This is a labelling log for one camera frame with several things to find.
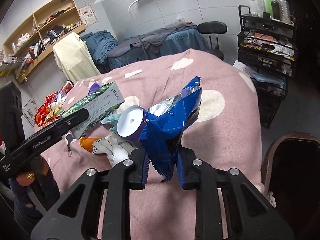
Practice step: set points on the purple yogurt cup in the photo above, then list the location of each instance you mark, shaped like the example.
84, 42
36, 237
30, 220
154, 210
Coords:
131, 124

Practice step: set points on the orange plastic bottle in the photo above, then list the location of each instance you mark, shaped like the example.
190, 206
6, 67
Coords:
90, 143

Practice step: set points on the brown trash bin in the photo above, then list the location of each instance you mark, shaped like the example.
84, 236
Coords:
290, 174

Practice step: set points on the black rolling storage cart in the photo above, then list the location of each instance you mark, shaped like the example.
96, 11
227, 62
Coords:
267, 47

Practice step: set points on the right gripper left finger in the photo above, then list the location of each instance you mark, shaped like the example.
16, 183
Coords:
138, 176

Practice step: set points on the wooden cubby bookshelf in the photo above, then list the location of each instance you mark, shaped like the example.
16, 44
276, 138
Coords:
34, 29

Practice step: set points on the red cylindrical can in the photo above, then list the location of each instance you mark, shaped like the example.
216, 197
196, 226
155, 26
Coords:
67, 87

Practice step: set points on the cream cloth covered chair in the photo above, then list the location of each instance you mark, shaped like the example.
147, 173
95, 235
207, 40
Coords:
73, 58

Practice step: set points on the white pump bottle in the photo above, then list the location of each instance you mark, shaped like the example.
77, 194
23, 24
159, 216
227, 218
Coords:
257, 7

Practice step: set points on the person's left hand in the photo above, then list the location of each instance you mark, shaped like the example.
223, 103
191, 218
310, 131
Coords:
27, 178

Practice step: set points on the wall poster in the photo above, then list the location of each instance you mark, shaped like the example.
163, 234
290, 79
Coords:
87, 15

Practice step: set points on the purple plastic bag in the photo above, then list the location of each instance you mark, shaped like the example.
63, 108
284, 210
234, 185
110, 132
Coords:
95, 86

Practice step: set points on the blue covered massage bed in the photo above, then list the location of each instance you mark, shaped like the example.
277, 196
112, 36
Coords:
169, 40

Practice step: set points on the teal crumpled tissue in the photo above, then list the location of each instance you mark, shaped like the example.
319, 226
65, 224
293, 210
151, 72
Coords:
111, 122

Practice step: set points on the grey towel on bed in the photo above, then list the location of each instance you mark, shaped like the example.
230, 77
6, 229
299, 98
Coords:
151, 40

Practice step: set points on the red yellow snack wrappers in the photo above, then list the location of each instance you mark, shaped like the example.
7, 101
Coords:
50, 111

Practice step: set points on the dark brown pump bottle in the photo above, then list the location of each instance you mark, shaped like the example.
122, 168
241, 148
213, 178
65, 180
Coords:
276, 9

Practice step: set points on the blue foil snack bag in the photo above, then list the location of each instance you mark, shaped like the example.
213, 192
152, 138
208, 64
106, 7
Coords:
166, 122

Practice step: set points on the blue crumpled cloth pile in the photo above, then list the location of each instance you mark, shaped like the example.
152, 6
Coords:
99, 45

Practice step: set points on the green white milk carton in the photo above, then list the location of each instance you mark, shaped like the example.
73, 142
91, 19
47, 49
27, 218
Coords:
99, 105

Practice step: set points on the white crumpled tissue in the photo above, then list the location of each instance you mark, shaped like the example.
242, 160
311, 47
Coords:
129, 101

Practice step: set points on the clear red cap bottle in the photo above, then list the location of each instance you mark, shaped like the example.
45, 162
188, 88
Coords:
284, 11

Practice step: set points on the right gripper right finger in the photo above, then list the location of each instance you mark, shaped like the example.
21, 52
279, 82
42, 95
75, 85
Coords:
187, 176

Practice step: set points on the crumpled white paper wrapper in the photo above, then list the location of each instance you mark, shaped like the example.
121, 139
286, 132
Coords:
116, 148

